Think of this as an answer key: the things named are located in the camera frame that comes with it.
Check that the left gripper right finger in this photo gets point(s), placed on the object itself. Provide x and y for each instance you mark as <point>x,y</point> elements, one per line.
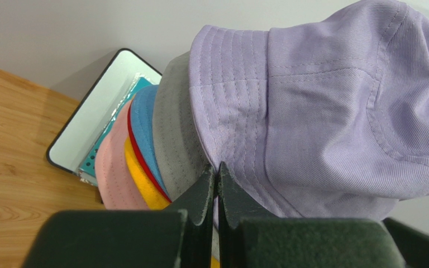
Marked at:
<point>251,236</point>

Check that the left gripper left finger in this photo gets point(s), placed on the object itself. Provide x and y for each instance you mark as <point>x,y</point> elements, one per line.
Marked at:
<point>178,236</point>

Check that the yellow bucket hat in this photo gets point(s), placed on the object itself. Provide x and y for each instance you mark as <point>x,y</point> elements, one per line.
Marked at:
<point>144,182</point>

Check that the grey hat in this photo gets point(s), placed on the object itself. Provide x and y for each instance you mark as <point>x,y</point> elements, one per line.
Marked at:
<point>178,151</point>

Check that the pink bucket hat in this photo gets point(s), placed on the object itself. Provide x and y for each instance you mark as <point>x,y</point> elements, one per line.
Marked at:
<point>116,186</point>

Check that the red hat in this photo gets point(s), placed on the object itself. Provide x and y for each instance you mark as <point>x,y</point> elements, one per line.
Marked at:
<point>140,160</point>

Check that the blue hat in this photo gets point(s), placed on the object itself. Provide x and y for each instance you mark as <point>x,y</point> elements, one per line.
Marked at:
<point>141,113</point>

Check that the lavender hat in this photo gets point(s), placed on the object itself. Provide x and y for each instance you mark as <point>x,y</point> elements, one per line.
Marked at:
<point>325,119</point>

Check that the teal fabric in plastic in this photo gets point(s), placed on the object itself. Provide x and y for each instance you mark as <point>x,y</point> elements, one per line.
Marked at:
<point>103,148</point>

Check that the white tablet board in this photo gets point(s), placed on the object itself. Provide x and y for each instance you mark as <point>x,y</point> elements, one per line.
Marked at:
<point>75,147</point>

